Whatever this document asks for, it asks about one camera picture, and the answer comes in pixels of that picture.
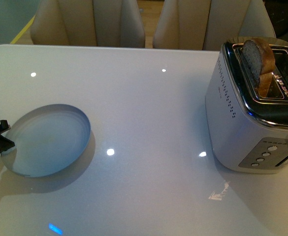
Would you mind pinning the cream chrome two-slot toaster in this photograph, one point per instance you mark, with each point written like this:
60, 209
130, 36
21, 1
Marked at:
248, 132

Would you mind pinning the beige left dining chair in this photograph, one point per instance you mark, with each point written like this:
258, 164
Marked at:
104, 23

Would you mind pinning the white round plate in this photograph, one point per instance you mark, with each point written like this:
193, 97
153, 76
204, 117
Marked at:
47, 140

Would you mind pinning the slice of bread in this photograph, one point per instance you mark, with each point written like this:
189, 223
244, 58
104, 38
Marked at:
260, 59

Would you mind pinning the beige right dining chair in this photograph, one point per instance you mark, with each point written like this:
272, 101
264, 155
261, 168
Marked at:
207, 24

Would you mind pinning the beige dining chair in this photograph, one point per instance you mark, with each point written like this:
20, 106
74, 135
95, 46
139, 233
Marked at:
207, 24
104, 23

